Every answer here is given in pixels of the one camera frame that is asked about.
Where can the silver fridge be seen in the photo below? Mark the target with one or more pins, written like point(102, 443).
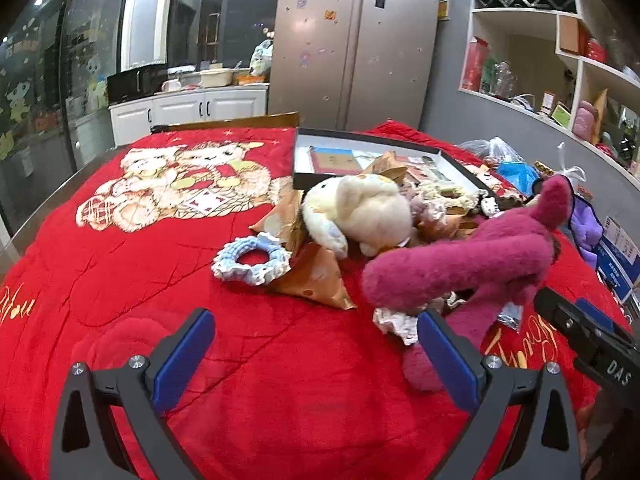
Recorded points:
point(350, 50)

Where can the red printed blanket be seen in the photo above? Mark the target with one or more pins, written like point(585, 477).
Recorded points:
point(75, 285)

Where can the white lace scrunchie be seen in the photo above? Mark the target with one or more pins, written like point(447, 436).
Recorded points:
point(395, 327)

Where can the cream crochet scrunchie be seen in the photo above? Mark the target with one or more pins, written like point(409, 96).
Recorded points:
point(445, 192)

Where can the white kitchen cabinet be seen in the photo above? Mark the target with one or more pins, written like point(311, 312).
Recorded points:
point(225, 107)

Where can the red box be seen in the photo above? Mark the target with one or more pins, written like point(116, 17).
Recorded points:
point(474, 65)

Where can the brown printed bow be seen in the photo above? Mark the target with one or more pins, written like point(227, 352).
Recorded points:
point(445, 227)
point(280, 220)
point(320, 280)
point(385, 167)

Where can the glass sliding door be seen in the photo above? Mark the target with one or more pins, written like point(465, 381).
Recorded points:
point(45, 110)

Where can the black microwave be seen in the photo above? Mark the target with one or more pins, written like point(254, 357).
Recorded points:
point(135, 85)

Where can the purple towel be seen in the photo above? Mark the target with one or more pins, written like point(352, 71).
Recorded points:
point(587, 230)

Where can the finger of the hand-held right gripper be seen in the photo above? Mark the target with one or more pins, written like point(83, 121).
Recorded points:
point(560, 312)
point(602, 316)

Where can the pink plush bear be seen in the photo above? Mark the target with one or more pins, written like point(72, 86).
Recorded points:
point(450, 265)

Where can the cream plush rabbit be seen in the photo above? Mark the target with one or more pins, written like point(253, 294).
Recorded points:
point(370, 215)

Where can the cream bowl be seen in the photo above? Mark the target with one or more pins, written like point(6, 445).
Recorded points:
point(215, 78)

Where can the blue white carton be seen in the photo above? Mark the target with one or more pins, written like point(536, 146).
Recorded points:
point(620, 260)

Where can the white mug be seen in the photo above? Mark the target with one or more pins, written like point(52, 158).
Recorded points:
point(171, 86)

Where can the blue bag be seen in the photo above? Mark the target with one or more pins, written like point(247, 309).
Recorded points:
point(517, 175)

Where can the brown card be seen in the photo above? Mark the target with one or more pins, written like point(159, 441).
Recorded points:
point(335, 160)

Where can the blue crochet scrunchie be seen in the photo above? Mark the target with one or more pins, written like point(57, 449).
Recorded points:
point(225, 260)

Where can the black shallow box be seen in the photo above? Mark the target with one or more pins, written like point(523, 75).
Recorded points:
point(350, 140)

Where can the brown fuzzy hair clip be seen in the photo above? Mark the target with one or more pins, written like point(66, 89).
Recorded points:
point(520, 202)

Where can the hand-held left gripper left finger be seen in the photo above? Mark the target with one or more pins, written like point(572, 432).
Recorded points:
point(182, 360)

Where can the purple scrunchie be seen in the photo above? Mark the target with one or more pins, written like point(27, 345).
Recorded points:
point(425, 210)

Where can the white shelf unit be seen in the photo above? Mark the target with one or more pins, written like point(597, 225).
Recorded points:
point(520, 15)

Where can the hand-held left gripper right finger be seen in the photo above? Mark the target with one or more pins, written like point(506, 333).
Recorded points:
point(445, 360)

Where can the knotted clear plastic bag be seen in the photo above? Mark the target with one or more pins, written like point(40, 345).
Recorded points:
point(570, 170)

